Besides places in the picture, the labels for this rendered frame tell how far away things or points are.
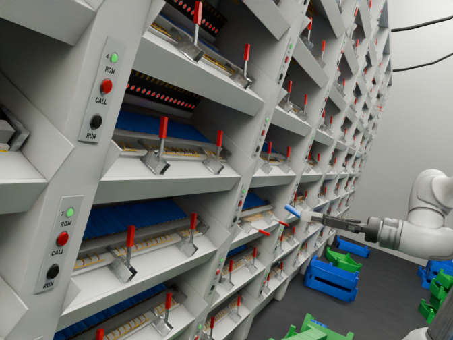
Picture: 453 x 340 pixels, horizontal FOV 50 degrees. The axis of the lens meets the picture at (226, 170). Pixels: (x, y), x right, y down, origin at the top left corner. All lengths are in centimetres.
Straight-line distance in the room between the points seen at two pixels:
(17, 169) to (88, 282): 29
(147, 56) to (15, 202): 26
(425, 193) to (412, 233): 14
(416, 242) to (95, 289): 95
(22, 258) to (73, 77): 21
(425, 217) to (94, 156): 108
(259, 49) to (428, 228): 69
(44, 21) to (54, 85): 8
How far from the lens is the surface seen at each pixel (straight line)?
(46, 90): 58
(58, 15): 53
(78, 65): 56
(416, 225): 147
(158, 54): 69
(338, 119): 257
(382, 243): 148
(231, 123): 121
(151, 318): 116
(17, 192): 55
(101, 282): 81
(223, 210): 121
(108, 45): 58
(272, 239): 191
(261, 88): 119
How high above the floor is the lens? 84
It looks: 6 degrees down
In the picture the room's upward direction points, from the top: 18 degrees clockwise
